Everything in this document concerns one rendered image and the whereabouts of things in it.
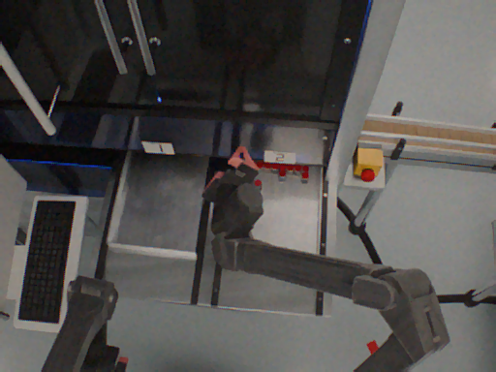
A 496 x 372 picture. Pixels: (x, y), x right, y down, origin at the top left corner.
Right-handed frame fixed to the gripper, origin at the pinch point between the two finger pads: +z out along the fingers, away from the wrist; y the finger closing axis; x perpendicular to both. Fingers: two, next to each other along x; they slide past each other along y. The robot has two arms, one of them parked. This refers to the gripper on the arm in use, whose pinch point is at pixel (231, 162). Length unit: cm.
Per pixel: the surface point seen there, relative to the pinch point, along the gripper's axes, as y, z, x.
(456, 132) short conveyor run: -22, 36, 68
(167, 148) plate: 21.6, 18.3, -9.7
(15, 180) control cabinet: 61, 17, -47
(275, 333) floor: 95, 16, 77
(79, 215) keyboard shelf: 59, 13, -23
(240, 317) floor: 101, 22, 63
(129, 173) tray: 40.7, 21.3, -14.5
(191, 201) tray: 32.2, 13.1, 4.1
